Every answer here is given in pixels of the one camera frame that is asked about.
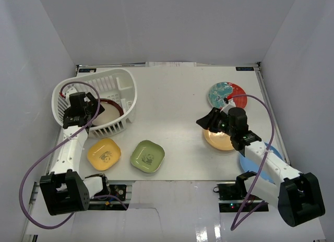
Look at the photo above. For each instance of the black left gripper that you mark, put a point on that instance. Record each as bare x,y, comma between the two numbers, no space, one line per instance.
92,104

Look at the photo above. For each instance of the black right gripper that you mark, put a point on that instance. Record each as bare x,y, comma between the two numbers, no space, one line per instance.
209,121

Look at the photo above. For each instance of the dark red rimmed plate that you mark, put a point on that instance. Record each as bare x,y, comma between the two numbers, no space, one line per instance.
112,111

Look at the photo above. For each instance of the red and teal floral plate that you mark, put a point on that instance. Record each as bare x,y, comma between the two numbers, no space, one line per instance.
221,90

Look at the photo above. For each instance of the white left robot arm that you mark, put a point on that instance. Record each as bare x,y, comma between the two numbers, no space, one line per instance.
64,191

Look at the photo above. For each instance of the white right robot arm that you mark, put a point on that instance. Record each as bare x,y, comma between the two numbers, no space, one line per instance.
296,196

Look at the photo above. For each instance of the white plastic dish bin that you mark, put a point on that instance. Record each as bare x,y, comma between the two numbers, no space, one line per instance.
116,84

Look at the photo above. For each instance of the pale orange round plate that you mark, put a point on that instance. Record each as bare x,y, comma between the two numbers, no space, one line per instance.
220,140

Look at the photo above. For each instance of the yellow square panda dish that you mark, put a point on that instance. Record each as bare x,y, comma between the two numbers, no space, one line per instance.
104,154

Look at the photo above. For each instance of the light blue plate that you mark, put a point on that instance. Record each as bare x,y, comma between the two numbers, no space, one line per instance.
249,165

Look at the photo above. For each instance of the green square panda dish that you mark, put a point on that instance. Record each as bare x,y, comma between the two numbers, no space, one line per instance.
147,156

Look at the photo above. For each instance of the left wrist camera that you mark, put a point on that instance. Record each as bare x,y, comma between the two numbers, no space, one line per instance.
68,92

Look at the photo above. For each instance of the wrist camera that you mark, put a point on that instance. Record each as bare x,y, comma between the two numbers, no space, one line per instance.
228,104
68,92

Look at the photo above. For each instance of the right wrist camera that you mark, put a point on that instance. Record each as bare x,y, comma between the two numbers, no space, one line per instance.
228,104

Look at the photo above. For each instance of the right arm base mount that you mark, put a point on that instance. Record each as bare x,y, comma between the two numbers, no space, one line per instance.
230,201

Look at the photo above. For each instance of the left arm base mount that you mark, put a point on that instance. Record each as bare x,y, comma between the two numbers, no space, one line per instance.
113,198

